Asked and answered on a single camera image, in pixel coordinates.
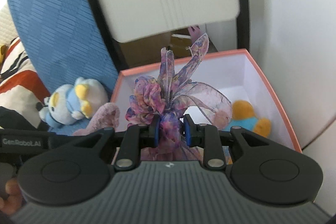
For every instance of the pale purple plush toy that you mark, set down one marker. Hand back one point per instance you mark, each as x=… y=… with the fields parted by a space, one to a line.
x=105 y=115

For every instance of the white chair with black frame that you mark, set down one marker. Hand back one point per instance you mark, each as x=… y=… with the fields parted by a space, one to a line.
x=92 y=3

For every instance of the brown cardboard box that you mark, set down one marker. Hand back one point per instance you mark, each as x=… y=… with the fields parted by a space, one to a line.
x=147 y=50

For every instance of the blue textured mat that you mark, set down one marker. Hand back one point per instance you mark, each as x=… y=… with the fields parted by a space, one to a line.
x=57 y=29

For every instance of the pink cardboard box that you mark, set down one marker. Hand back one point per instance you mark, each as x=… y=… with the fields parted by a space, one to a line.
x=262 y=74

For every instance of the person's left hand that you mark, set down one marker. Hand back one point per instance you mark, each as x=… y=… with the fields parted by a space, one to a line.
x=10 y=197

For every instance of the white blue penguin plush toy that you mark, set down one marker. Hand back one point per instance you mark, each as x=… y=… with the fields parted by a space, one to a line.
x=68 y=100

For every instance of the purple ribbon bow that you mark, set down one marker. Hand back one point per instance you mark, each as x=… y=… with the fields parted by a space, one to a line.
x=147 y=98

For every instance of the cream quilted headboard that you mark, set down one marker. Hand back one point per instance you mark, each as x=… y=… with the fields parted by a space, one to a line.
x=6 y=22

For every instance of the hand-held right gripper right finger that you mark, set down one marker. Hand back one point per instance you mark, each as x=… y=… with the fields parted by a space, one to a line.
x=187 y=132

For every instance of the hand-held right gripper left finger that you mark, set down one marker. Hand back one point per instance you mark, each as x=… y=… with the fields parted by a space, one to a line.
x=155 y=132

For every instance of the brown bear plush toy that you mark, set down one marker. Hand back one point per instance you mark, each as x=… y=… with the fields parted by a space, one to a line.
x=244 y=115

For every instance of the striped red black white blanket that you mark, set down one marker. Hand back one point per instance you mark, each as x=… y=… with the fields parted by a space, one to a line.
x=18 y=82

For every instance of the small pink object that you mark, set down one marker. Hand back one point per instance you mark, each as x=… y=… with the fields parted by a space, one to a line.
x=194 y=31

